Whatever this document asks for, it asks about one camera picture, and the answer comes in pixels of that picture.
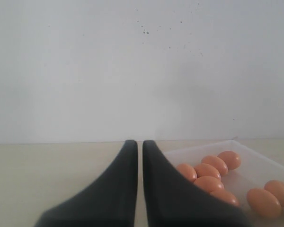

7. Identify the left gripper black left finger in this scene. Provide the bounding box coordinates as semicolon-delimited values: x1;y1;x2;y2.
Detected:
35;140;138;227

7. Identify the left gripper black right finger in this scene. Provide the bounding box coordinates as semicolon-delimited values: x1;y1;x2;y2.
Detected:
142;140;252;227

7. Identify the brown egg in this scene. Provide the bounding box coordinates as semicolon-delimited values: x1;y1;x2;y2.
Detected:
201;155;228;176
246;188;282;218
217;151;241;171
264;180;284;207
210;190;240;207
194;176;224;193
176;163;198;182
194;163;221;180

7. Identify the clear plastic tray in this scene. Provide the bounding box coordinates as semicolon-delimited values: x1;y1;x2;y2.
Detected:
164;140;284;227

